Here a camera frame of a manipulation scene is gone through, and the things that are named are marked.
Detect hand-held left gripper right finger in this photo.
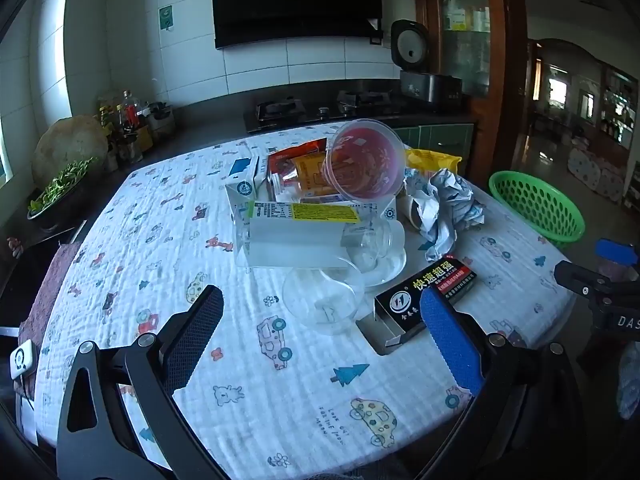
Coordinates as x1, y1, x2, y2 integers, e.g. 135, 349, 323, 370
419, 287, 588, 480

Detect black rice cooker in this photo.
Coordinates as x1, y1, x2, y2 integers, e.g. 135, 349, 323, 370
390, 19, 463, 113

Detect green kitchen cabinets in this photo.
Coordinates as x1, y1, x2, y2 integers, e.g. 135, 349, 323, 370
392, 122, 476, 171

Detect black cardboard box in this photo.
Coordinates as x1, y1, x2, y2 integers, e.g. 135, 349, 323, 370
356, 255, 478, 356

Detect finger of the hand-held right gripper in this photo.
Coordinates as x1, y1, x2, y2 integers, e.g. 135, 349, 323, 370
553, 260, 640, 307
595, 238, 640, 267

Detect black gas stove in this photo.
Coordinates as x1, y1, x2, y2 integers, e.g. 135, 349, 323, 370
243, 89, 406, 133

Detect clear plastic cup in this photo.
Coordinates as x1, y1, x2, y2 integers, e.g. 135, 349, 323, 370
281, 255, 366, 336

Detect wooden glass door cabinet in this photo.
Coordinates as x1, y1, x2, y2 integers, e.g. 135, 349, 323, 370
412, 0, 531, 191

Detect pink tinted plastic tub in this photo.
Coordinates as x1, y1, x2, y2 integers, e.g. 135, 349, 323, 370
324, 119, 407, 201

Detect bowl of green vegetables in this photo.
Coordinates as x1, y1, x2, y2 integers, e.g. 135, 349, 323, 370
27, 157, 98, 231

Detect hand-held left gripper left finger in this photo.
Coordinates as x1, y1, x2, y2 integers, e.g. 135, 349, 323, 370
56, 285, 231, 480

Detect black range hood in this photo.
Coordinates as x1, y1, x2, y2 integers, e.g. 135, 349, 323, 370
209, 0, 416, 51

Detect group of condiment bottles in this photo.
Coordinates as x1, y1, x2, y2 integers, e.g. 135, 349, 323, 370
97, 90, 153, 166

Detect white paper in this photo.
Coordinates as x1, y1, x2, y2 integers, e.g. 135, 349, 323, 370
402, 167, 487, 263

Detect purple towel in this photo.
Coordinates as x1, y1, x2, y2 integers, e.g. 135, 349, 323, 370
17, 242, 88, 396

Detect yellow snack bag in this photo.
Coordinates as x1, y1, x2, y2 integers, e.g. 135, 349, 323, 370
404, 147, 463, 181

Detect orange label drink bottle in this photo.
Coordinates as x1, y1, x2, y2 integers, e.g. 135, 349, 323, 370
270, 152, 341, 201

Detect white dotted fabric box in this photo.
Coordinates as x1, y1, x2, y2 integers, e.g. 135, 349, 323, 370
567, 145, 626, 203

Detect printed cartoon blanket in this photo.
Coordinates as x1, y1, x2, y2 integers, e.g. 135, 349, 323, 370
35, 122, 578, 480

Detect white power adapter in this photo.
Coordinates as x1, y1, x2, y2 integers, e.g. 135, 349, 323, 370
10, 340, 38, 380

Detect green plastic basket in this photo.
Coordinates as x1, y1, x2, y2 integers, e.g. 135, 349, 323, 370
487, 170, 586, 248

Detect round wooden chopping board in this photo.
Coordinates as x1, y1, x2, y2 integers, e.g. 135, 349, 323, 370
31, 115, 110, 186

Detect blue white milk carton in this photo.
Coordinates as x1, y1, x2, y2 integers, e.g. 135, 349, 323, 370
224, 156, 273, 211

